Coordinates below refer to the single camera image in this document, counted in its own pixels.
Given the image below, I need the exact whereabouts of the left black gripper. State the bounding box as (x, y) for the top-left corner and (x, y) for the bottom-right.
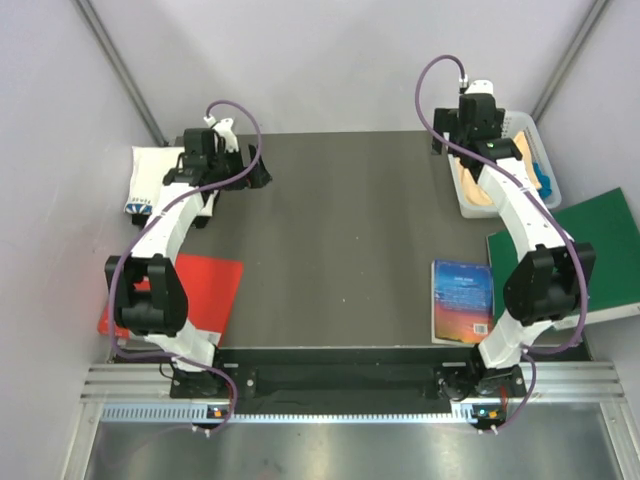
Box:
(207, 142), (270, 191)

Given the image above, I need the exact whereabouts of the yellow t shirt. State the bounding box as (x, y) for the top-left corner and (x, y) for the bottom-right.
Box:
(455, 130), (538, 207)

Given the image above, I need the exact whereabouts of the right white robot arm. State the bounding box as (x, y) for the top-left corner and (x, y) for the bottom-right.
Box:
(433, 78), (595, 396)

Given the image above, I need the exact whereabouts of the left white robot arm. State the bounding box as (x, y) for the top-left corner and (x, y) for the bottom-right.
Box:
(105, 115), (272, 397)

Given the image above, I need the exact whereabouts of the white plastic basket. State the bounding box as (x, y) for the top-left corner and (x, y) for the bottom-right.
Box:
(448, 111), (562, 219)

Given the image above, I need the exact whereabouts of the red binder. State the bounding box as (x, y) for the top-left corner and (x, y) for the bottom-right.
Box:
(114, 254), (243, 345)

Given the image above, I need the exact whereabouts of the white folded t shirt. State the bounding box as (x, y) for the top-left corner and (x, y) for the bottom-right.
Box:
(124, 146), (184, 215)

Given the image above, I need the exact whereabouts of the blue t shirt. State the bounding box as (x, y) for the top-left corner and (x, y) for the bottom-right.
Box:
(533, 162), (553, 200)

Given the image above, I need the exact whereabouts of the blue orange book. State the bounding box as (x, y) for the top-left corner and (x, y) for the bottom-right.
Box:
(431, 259), (494, 347)

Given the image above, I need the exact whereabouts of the green binder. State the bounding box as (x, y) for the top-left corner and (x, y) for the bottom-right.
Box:
(487, 188), (640, 324)

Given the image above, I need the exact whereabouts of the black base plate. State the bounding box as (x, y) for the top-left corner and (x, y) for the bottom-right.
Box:
(169, 347), (526, 401)

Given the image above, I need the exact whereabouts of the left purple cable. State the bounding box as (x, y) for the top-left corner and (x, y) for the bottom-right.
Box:
(108, 100), (263, 434)

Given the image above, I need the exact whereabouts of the purple cable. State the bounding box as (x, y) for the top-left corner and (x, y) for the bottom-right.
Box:
(415, 54), (590, 435)
(108, 100), (263, 434)

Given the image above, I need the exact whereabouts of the aluminium frame rail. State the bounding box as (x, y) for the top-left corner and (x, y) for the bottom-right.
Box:
(63, 360), (639, 479)

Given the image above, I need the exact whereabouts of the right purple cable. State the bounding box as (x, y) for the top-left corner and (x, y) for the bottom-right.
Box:
(415, 54), (590, 435)

